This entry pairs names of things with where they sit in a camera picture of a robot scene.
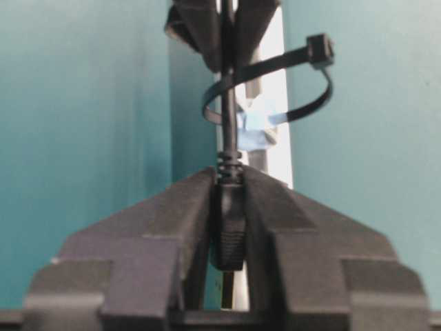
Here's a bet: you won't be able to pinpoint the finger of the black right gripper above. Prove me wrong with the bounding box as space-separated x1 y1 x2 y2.
164 0 222 72
234 0 281 68

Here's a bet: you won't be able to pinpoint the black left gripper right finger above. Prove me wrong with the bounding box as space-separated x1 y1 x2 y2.
244 167 430 330

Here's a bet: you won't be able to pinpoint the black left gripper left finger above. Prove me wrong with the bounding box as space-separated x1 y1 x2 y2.
23 168 216 330

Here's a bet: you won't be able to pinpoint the black wire with plug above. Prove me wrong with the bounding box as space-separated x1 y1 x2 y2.
209 0 249 310

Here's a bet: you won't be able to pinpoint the black zip tie loop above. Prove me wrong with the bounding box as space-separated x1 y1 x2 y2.
202 34 334 126

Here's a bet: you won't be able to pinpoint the metal post with blue tape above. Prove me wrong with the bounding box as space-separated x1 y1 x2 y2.
237 79 278 174

